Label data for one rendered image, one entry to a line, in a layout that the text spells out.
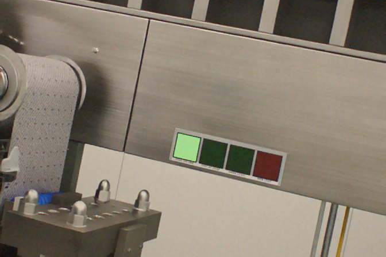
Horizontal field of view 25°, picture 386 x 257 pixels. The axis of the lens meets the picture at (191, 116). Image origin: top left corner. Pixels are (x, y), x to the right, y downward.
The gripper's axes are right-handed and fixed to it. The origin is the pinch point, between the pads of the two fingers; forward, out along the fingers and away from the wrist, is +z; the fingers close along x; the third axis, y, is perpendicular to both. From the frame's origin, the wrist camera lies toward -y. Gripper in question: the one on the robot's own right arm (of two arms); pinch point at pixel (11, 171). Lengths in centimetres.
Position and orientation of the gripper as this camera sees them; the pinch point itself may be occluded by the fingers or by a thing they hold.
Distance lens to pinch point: 169.7
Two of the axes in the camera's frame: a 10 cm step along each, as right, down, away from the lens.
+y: 2.0, -9.8, -0.5
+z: 3.1, 0.1, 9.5
